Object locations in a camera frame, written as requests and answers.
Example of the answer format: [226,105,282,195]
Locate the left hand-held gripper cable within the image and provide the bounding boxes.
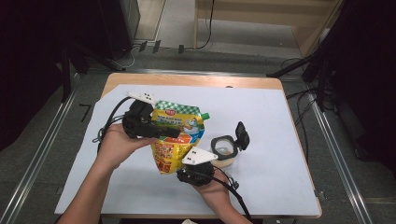
[92,96,134,146]

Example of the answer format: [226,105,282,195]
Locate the right hand-held gripper cable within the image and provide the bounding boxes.
[213,166,252,222]

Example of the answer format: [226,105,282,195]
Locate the person's right hand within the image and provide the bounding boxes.
[194,172,233,204]

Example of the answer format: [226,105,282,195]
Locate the black hanging cable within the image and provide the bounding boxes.
[197,0,217,50]

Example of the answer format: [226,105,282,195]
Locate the white table sheet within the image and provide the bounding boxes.
[54,83,322,218]

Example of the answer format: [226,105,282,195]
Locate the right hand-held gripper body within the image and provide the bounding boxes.
[177,147,219,188]

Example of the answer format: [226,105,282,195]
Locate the metal floor rail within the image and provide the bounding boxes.
[0,83,80,224]
[306,90,375,224]

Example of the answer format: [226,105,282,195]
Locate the person's left hand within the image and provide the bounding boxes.
[96,123,157,172]

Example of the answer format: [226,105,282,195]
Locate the yellow green seasoning pouch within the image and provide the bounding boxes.
[149,100,211,175]

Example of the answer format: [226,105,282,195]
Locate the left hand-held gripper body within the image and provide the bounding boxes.
[121,91,157,140]

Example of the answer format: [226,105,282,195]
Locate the light wooden furniture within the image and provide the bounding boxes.
[193,0,345,58]

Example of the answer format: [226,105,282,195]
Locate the dark curtain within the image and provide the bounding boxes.
[0,0,104,152]
[323,0,396,172]

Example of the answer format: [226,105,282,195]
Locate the black floor cables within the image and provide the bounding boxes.
[281,57,321,162]

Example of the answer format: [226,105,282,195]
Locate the black metal stand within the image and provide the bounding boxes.
[266,46,331,113]
[60,40,125,104]

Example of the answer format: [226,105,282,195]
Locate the white floor cable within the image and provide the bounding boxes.
[116,46,138,70]

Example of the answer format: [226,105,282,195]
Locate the dark cabinet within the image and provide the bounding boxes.
[98,0,141,62]

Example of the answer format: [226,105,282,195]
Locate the hand-held gripper cable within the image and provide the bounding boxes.
[213,166,252,222]
[92,96,134,146]

